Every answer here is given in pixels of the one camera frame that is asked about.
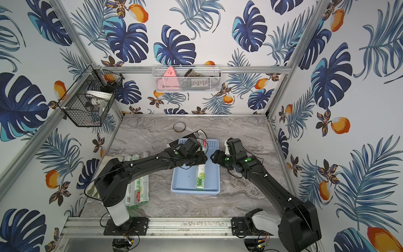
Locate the plastic wrap roll green print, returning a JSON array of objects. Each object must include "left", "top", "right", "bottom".
[{"left": 139, "top": 152, "right": 150, "bottom": 205}]

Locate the black wire wall basket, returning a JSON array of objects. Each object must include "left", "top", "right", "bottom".
[{"left": 57, "top": 65, "right": 124, "bottom": 128}]

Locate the white mesh wall basket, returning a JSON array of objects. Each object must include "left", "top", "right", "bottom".
[{"left": 152, "top": 65, "right": 222, "bottom": 93}]

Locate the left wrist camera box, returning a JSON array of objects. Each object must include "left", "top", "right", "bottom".
[{"left": 182, "top": 138, "right": 202, "bottom": 155}]

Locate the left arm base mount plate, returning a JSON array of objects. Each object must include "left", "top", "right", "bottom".
[{"left": 103, "top": 217, "right": 149, "bottom": 236}]

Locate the light blue perforated plastic basket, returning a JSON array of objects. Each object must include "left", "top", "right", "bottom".
[{"left": 171, "top": 139, "right": 220, "bottom": 195}]

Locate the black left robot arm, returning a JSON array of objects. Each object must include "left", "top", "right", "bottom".
[{"left": 94, "top": 146, "right": 207, "bottom": 227}]

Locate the plastic wrap roll green label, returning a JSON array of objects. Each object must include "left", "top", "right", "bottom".
[{"left": 196, "top": 164, "right": 206, "bottom": 190}]

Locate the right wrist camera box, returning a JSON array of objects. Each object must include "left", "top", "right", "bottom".
[{"left": 226, "top": 138, "right": 248, "bottom": 160}]

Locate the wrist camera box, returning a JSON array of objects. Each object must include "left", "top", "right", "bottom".
[
  {"left": 226, "top": 138, "right": 248, "bottom": 160},
  {"left": 182, "top": 138, "right": 202, "bottom": 155}
]

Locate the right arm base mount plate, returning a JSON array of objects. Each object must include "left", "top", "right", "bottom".
[{"left": 231, "top": 208, "right": 280, "bottom": 238}]

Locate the black plastic wrap dispenser box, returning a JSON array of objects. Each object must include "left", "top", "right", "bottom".
[{"left": 166, "top": 130, "right": 208, "bottom": 151}]

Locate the plastic wrap roll white label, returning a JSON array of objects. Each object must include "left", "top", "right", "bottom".
[{"left": 124, "top": 155, "right": 132, "bottom": 207}]

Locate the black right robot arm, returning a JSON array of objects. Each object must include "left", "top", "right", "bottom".
[{"left": 211, "top": 150, "right": 322, "bottom": 252}]

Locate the plastic wrap roll red label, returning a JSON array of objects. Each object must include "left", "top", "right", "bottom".
[{"left": 130, "top": 153, "right": 142, "bottom": 208}]

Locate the dark brush in mesh basket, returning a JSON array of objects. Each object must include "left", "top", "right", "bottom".
[{"left": 178, "top": 69, "right": 221, "bottom": 92}]

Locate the pink triangular item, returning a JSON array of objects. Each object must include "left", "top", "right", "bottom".
[{"left": 156, "top": 66, "right": 180, "bottom": 92}]

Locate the aluminium front rail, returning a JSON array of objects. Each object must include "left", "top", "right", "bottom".
[{"left": 59, "top": 216, "right": 319, "bottom": 238}]

